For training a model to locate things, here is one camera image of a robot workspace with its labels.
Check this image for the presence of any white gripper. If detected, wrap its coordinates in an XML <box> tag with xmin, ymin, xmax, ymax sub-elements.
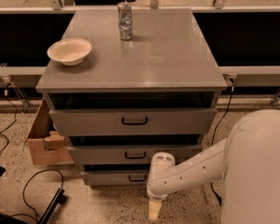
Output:
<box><xmin>147</xmin><ymin>152</ymin><xmax>175</xmax><ymax>221</ymax></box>

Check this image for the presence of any grey bottom drawer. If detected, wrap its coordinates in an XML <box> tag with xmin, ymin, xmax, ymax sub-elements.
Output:
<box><xmin>80</xmin><ymin>170</ymin><xmax>148</xmax><ymax>187</ymax></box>

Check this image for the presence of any grey drawer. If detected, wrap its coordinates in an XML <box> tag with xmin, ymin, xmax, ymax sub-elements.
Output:
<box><xmin>49</xmin><ymin>108</ymin><xmax>217</xmax><ymax>136</ymax></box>
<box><xmin>80</xmin><ymin>170</ymin><xmax>148</xmax><ymax>187</ymax></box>
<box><xmin>68</xmin><ymin>145</ymin><xmax>202</xmax><ymax>165</ymax></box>

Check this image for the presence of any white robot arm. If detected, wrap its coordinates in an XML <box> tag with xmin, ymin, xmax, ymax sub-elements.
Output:
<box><xmin>147</xmin><ymin>109</ymin><xmax>280</xmax><ymax>224</ymax></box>

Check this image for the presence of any grey middle drawer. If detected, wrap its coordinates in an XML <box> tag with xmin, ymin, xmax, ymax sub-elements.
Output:
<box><xmin>68</xmin><ymin>145</ymin><xmax>202</xmax><ymax>165</ymax></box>

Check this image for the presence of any grey top drawer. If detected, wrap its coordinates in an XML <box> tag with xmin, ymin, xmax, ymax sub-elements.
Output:
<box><xmin>49</xmin><ymin>108</ymin><xmax>217</xmax><ymax>136</ymax></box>

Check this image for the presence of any grey drawer cabinet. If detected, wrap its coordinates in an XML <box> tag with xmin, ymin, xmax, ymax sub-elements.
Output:
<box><xmin>35</xmin><ymin>7</ymin><xmax>228</xmax><ymax>188</ymax></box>

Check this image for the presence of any black stand leg left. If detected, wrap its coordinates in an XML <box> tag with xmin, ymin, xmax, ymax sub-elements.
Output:
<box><xmin>37</xmin><ymin>188</ymin><xmax>66</xmax><ymax>224</ymax></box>

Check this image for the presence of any cardboard box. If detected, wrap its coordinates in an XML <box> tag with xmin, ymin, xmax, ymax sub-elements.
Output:
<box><xmin>26</xmin><ymin>100</ymin><xmax>73</xmax><ymax>165</ymax></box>

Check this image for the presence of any white bowl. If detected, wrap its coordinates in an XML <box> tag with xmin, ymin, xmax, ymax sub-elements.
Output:
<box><xmin>47</xmin><ymin>38</ymin><xmax>92</xmax><ymax>66</ymax></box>

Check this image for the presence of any black cable left floor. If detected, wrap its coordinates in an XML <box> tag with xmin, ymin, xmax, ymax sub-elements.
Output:
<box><xmin>8</xmin><ymin>169</ymin><xmax>65</xmax><ymax>222</ymax></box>

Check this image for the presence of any black power cable right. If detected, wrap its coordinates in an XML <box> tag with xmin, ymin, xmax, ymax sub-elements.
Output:
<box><xmin>209</xmin><ymin>79</ymin><xmax>235</xmax><ymax>205</ymax></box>

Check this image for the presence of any black wall cable left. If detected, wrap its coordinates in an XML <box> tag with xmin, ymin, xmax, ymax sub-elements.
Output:
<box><xmin>0</xmin><ymin>82</ymin><xmax>19</xmax><ymax>156</ymax></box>

